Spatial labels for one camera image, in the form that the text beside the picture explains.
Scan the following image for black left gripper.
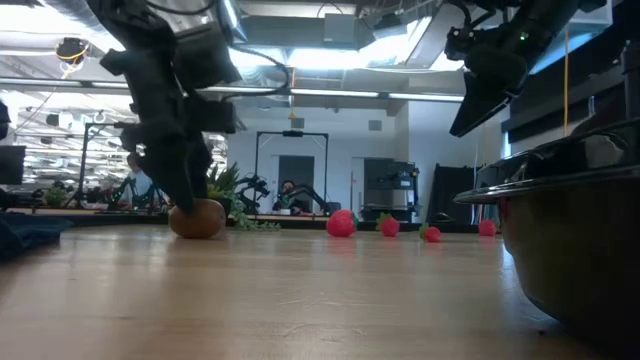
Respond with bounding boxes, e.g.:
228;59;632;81
99;44;239;215

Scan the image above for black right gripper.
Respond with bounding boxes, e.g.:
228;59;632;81
444;25;530;139

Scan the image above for brown toy kiwi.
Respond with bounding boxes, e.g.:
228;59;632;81
168;198;227;240

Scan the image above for large red toy strawberry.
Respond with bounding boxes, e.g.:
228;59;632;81
326;209;359;239

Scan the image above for potted artificial succulent plant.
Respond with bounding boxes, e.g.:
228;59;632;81
205;162;281;232

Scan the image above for person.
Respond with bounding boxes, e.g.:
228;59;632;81
122;152;155;209
272;179;307;215

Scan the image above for black background panel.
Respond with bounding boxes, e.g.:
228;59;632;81
430;163;475;225

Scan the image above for black background cabinet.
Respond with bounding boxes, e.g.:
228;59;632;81
363;159;422;224

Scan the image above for background wooden workbench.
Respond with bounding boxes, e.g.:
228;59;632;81
249;214;347;223

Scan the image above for small background potted plant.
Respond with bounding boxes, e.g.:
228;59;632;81
42;186;69;209

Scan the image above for black ceiling device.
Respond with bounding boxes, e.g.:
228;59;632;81
54;36;92;66

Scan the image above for dark blue folded cloth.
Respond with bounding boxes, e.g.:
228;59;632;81
0;211;75;262

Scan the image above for dark metal bowl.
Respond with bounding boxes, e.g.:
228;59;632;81
452;118;640;346

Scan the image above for black background monitor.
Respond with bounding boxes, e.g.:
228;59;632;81
0;144;27;186

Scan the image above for yellow hanging cable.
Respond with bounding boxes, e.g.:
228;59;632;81
563;24;572;137

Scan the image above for black background rig frame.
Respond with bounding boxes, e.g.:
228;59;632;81
79;122;131;209
254;130;330;216

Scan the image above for black aluminium table frame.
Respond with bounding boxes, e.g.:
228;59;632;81
0;212;494;235

